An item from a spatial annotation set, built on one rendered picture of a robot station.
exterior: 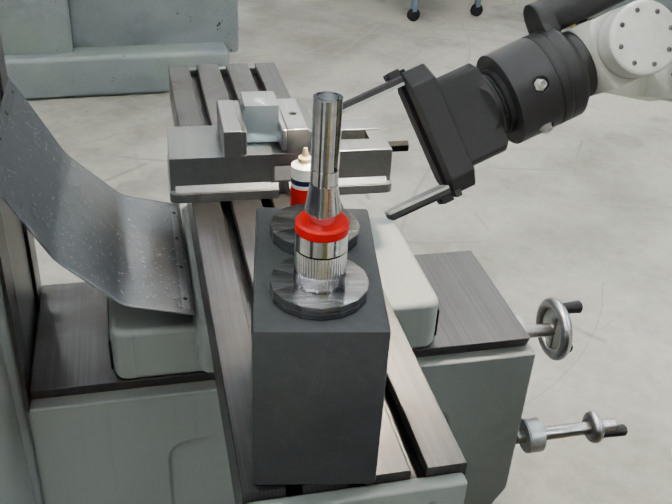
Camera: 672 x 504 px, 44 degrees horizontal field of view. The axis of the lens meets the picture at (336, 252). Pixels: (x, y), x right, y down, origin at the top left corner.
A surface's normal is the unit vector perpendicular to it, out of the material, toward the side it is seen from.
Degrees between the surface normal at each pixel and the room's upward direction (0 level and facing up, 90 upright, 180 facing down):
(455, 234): 0
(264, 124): 90
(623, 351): 0
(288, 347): 90
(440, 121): 63
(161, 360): 90
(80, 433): 90
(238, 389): 0
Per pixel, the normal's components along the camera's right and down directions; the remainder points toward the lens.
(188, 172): 0.20, 0.53
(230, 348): 0.05, -0.85
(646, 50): 0.15, 0.08
